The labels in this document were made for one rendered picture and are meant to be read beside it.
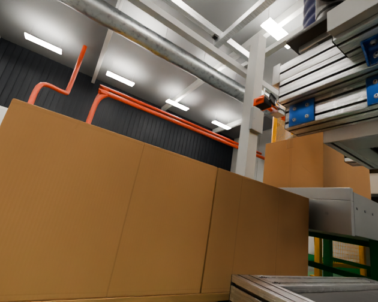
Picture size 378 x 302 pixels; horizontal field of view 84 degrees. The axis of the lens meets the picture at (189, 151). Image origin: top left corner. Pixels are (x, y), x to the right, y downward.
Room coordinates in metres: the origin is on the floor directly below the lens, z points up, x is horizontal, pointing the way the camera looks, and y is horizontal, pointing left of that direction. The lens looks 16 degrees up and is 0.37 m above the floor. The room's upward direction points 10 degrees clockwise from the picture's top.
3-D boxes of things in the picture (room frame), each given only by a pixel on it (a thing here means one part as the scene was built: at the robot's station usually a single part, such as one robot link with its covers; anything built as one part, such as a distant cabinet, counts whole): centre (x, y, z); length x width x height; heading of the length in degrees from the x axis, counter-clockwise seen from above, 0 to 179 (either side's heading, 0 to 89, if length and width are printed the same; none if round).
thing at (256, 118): (2.41, -0.77, 1.62); 0.20 x 0.05 x 0.30; 121
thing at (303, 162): (1.42, -0.90, 0.75); 0.60 x 0.40 x 0.40; 119
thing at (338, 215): (1.25, -0.59, 0.47); 0.70 x 0.03 x 0.15; 31
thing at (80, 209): (1.17, 0.14, 0.34); 1.20 x 1.00 x 0.40; 121
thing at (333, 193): (1.25, -0.59, 0.58); 0.70 x 0.03 x 0.06; 31
